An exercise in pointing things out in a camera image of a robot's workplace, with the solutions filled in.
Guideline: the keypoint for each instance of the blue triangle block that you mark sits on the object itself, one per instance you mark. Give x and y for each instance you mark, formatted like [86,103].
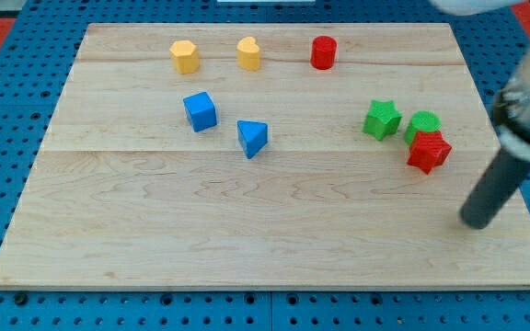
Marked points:
[252,136]

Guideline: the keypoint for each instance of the blue cube block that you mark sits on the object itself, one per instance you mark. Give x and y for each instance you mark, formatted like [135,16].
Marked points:
[200,111]

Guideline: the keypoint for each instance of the wooden board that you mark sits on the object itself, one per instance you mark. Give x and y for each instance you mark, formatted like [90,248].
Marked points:
[125,196]

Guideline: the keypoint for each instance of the red cylinder block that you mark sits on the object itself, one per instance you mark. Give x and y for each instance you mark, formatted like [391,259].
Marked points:
[323,52]

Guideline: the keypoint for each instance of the green star block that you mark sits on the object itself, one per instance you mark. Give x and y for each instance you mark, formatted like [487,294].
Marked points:
[382,119]

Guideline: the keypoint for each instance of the red star block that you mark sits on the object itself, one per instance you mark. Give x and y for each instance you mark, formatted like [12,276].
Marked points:
[428,150]

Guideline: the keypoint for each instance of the grey pusher rod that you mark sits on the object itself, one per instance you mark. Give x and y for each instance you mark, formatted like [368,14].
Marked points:
[496,186]

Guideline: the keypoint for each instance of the yellow heart block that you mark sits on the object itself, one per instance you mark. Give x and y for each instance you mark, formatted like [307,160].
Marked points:
[248,54]

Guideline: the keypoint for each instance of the green cylinder block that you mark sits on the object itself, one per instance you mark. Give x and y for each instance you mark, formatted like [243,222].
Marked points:
[423,120]

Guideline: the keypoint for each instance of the yellow hexagon block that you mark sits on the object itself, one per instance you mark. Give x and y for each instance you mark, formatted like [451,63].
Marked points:
[185,56]

